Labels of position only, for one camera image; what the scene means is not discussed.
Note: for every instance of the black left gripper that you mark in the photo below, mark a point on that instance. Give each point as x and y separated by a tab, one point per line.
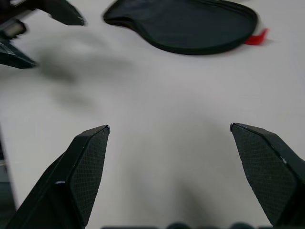
14	14

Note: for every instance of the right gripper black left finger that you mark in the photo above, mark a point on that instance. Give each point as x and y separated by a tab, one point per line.
71	181

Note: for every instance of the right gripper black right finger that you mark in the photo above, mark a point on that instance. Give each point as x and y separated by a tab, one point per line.
269	171

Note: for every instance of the red and black mesh pouch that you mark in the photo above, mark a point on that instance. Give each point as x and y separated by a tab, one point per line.
190	26

